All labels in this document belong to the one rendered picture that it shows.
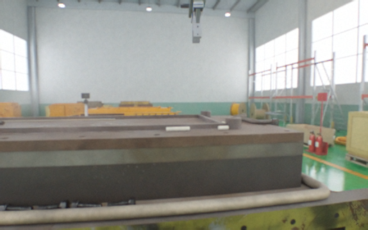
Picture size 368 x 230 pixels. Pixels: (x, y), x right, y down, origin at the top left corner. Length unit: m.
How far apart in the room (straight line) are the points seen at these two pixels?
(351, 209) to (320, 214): 0.07
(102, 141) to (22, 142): 0.15
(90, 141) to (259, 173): 0.36
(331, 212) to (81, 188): 0.50
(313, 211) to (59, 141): 0.51
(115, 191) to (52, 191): 0.12
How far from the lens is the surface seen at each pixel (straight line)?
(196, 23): 0.66
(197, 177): 0.42
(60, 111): 9.82
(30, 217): 0.42
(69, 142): 0.42
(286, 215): 0.44
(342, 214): 0.53
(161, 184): 0.41
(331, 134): 7.01
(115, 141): 0.39
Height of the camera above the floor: 1.44
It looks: 5 degrees down
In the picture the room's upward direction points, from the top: straight up
